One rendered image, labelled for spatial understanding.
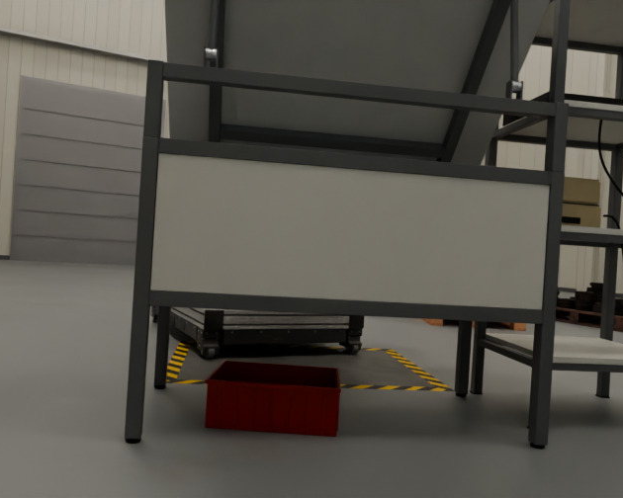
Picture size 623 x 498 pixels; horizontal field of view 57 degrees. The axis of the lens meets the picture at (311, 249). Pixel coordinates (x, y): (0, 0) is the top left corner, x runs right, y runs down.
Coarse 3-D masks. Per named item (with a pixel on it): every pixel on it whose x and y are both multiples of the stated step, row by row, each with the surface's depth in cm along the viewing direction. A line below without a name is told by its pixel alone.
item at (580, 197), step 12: (576, 180) 198; (588, 180) 200; (564, 192) 197; (576, 192) 198; (588, 192) 199; (564, 204) 197; (576, 204) 199; (588, 204) 200; (564, 216) 197; (576, 216) 198; (588, 216) 199
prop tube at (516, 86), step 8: (512, 0) 166; (512, 8) 166; (512, 16) 165; (512, 24) 165; (512, 32) 165; (512, 40) 164; (512, 48) 164; (512, 56) 164; (512, 64) 163; (512, 72) 163; (512, 88) 162; (520, 88) 162
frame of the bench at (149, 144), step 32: (256, 160) 151; (288, 160) 152; (320, 160) 154; (352, 160) 155; (384, 160) 156; (416, 160) 157; (544, 288) 163; (160, 320) 203; (480, 320) 160; (512, 320) 162; (544, 320) 163; (160, 352) 203; (544, 352) 163; (128, 384) 147; (160, 384) 203; (544, 384) 163; (128, 416) 147; (544, 416) 163; (544, 448) 164
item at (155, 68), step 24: (168, 72) 148; (192, 72) 149; (216, 72) 150; (240, 72) 151; (336, 96) 156; (360, 96) 155; (384, 96) 156; (408, 96) 157; (432, 96) 158; (456, 96) 159; (480, 96) 160; (144, 120) 147; (552, 120) 165; (552, 144) 164; (552, 168) 163
